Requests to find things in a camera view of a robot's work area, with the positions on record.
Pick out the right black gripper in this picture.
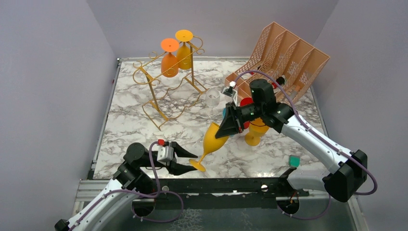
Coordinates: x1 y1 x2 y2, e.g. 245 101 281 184
215 102 264 139

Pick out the yellow wine glass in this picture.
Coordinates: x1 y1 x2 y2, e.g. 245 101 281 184
189 122 229 172
244 118 269 146
175 29 193 70

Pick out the red wine glass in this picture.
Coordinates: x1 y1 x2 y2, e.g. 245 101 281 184
240 97 256 130

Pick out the gold wire glass rack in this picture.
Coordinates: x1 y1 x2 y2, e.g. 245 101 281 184
132 35 208 129

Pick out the blue wine glass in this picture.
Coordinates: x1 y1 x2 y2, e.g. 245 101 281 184
222 108 234 137

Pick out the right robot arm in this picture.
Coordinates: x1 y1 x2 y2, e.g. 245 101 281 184
215 79 368 202

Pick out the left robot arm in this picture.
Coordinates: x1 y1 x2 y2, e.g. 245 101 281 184
54 139 197 231

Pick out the orange wine glass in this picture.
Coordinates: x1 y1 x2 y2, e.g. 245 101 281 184
161 38 179 77

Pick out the green small block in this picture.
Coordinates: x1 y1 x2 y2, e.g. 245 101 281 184
289 155 301 168

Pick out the peach plastic file organizer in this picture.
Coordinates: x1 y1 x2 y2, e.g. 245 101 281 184
225 22 330 103

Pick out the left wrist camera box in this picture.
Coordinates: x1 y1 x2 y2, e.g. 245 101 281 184
157 139 176 163

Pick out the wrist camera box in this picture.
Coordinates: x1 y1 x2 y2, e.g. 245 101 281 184
221 81 238 105
157 139 176 163

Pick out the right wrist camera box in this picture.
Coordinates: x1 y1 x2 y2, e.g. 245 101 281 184
221 81 238 105

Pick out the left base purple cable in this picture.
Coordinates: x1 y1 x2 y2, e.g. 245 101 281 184
131 190 185 223

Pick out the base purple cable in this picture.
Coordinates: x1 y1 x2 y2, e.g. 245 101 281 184
131 190 185 223
275 191 332 221

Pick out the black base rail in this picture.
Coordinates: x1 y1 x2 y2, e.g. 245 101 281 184
159 177 295 209

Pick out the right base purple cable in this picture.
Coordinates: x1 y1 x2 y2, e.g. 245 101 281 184
275 191 332 221

